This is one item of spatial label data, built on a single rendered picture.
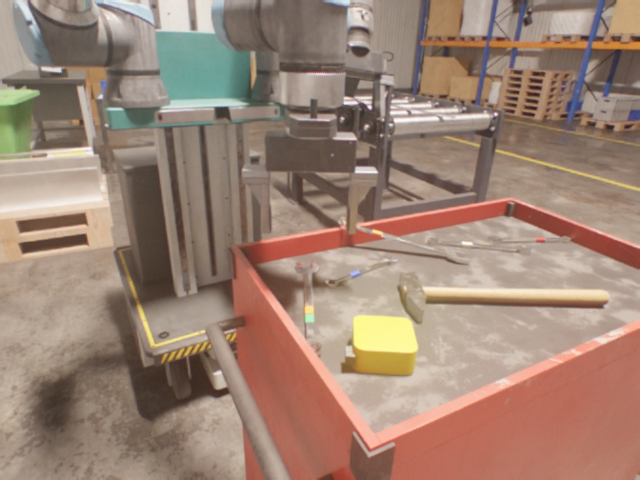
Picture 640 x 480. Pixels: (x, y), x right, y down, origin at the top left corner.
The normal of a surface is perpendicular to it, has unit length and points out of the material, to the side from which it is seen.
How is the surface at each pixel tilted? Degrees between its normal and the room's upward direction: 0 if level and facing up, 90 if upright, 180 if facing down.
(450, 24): 90
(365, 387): 0
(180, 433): 0
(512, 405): 90
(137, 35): 90
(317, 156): 90
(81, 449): 0
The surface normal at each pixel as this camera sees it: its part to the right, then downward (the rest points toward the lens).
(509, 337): 0.03, -0.91
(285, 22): -0.68, 0.30
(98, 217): 0.45, 0.39
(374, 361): -0.05, 0.42
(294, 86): -0.49, 0.34
